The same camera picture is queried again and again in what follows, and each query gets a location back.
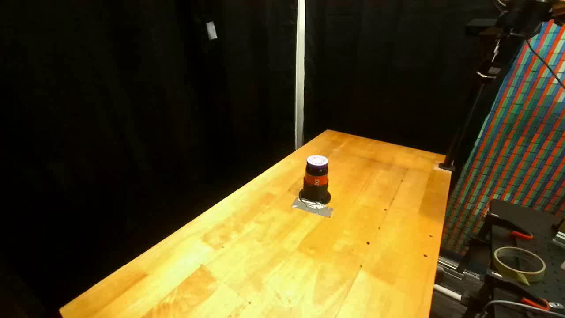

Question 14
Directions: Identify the orange clamp handle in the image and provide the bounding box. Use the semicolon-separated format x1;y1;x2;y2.
509;228;537;244

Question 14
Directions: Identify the black equipment cart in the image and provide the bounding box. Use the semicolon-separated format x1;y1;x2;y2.
431;198;565;318

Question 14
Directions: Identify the black camera tripod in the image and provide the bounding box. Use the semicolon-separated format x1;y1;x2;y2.
440;16;532;173

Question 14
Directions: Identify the grey square base plate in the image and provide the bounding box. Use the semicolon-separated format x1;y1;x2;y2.
292;196;336;219

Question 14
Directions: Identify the brown upturned cup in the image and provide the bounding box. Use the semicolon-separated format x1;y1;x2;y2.
299;154;334;207

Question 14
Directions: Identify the masking tape roll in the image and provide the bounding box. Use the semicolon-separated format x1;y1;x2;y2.
491;244;550;286

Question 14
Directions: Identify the colourful striped cloth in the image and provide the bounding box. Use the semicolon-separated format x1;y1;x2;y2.
442;20;565;256

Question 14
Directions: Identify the black cable over cloth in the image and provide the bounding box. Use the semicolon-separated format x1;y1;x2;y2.
523;34;565;90

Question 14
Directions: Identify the white vertical pole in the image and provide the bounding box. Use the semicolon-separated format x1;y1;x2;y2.
294;0;308;150

